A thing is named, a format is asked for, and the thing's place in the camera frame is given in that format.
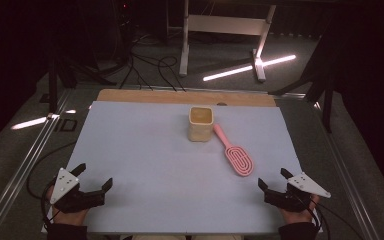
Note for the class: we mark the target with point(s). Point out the black stand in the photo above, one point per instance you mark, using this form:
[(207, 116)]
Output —
[(52, 86), (323, 83)]

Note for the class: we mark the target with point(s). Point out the white desk frame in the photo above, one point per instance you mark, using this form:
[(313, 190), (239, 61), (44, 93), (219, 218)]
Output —
[(225, 25)]

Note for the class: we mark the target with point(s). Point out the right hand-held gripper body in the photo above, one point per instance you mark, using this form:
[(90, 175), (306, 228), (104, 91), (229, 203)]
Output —
[(295, 193)]

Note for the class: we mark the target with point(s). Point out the pale blue table sheet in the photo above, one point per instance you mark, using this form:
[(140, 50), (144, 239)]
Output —
[(153, 180)]

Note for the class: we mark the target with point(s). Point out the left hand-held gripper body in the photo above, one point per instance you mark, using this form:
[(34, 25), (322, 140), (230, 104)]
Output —
[(66, 188)]

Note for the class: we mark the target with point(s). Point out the wooden board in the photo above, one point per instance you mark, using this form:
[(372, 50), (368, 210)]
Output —
[(166, 96)]

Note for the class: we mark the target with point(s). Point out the person's right hand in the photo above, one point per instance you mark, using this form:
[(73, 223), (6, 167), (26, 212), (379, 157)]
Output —
[(298, 216)]

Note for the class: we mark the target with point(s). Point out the beige square cup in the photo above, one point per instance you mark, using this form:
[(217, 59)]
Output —
[(200, 128)]

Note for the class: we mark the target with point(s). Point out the metal floor rail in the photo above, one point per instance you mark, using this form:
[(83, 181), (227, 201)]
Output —
[(350, 186), (20, 173)]

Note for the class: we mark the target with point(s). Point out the person's left hand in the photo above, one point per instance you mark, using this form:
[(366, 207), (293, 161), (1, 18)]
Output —
[(69, 218)]

